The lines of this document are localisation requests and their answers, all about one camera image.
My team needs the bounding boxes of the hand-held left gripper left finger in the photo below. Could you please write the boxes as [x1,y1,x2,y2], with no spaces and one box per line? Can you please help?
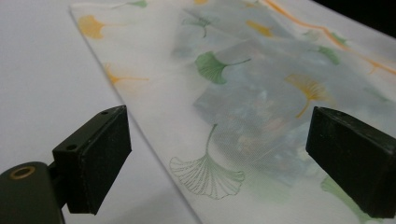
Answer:
[51,105,133,216]

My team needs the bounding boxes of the translucent leaf-print mesh bag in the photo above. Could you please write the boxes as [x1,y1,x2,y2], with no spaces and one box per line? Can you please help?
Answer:
[68,0,396,224]

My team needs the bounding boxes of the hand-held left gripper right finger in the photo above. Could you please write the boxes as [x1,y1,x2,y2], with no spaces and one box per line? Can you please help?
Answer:
[305,105,396,219]

